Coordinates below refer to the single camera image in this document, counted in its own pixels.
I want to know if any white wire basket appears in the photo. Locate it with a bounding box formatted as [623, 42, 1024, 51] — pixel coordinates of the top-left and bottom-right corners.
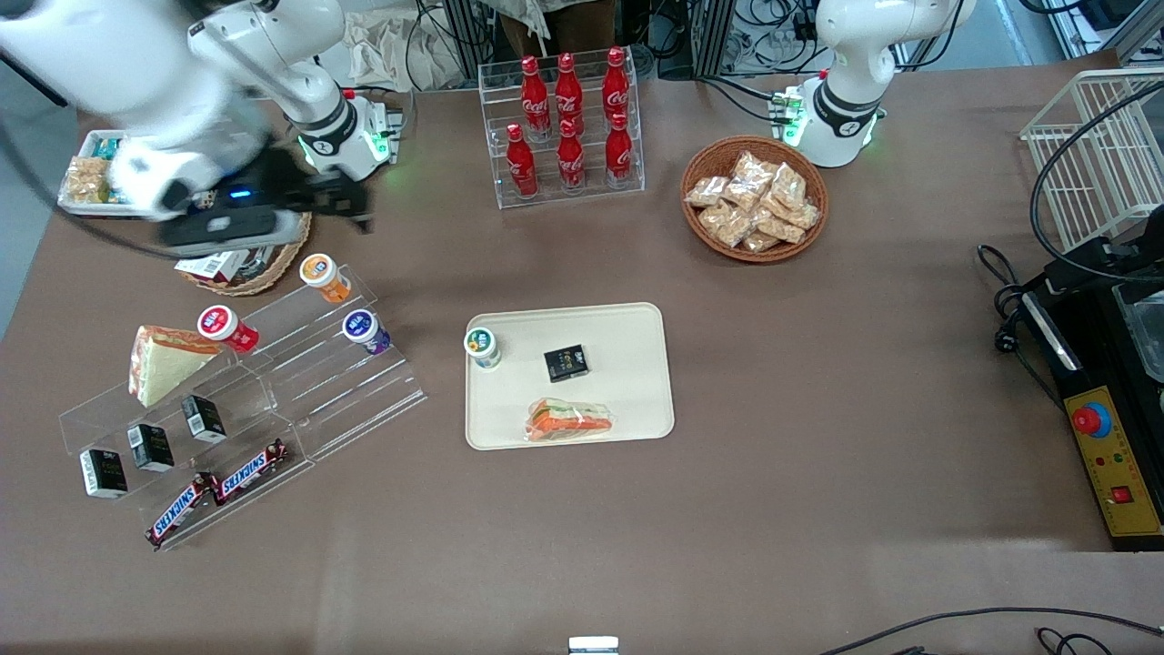
[1018, 68, 1164, 251]

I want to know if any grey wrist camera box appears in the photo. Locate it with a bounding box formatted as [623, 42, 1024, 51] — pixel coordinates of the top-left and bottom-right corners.
[162, 205, 306, 257]

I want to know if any small wrapped orange sandwich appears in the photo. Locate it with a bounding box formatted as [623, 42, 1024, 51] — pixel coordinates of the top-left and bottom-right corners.
[524, 398, 615, 444]

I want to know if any cream plastic tray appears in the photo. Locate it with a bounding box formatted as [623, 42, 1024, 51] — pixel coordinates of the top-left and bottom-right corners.
[464, 302, 676, 452]

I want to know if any black machine with yellow panel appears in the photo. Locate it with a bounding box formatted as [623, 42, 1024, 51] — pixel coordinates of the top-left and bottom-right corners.
[1023, 205, 1164, 553]

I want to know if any white cloth bag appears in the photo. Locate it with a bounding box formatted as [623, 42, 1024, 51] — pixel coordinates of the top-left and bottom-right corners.
[346, 7, 479, 92]

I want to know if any long thin black cable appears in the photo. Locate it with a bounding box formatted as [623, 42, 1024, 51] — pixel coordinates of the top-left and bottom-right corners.
[818, 607, 1164, 655]

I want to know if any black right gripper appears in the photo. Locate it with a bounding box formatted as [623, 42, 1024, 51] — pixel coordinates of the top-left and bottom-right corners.
[218, 149, 376, 234]

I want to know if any white and red box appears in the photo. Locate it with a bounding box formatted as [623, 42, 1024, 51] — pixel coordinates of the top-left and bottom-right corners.
[175, 249, 252, 284]

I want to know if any white plastic bin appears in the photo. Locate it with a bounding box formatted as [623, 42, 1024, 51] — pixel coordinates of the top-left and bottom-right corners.
[58, 127, 137, 217]

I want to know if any green gum bottle white lid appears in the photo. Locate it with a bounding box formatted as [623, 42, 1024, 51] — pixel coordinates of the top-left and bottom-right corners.
[464, 327, 503, 370]

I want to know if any red Coca-Cola bottle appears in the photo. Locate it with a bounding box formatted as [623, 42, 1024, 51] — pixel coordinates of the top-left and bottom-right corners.
[519, 55, 552, 142]
[601, 47, 631, 128]
[506, 124, 538, 198]
[605, 112, 635, 187]
[556, 118, 586, 192]
[554, 52, 585, 137]

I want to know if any thick black cable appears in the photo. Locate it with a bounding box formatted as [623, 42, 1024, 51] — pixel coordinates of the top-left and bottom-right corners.
[1029, 84, 1164, 285]

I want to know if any black tissue pack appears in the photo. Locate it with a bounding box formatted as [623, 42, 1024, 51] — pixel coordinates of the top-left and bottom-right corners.
[180, 394, 227, 445]
[544, 344, 590, 384]
[126, 423, 176, 473]
[79, 448, 129, 499]

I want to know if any large wrapped white sandwich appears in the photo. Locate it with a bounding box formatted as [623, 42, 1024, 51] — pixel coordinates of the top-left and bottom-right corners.
[127, 325, 222, 408]

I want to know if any Snickers chocolate bar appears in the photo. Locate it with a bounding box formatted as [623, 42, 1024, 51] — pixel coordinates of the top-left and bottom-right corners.
[145, 471, 219, 549]
[211, 438, 290, 504]

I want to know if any oval wicker basket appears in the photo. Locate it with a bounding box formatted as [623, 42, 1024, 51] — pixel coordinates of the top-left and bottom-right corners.
[177, 211, 313, 297]

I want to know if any black power cable with plug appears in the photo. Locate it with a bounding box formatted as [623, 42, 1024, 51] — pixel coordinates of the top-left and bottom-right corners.
[978, 244, 1060, 410]

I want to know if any round wicker basket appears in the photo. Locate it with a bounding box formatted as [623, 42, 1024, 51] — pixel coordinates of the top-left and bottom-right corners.
[680, 136, 829, 265]

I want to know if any purple gum bottle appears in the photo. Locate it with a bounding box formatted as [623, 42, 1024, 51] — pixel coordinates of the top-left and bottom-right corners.
[342, 309, 392, 356]

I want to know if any clear acrylic bottle rack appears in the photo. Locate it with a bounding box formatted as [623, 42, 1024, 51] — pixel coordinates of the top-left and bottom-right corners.
[478, 47, 647, 211]

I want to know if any clear acrylic tiered stand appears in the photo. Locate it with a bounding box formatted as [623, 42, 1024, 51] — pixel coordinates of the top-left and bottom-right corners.
[57, 264, 428, 553]

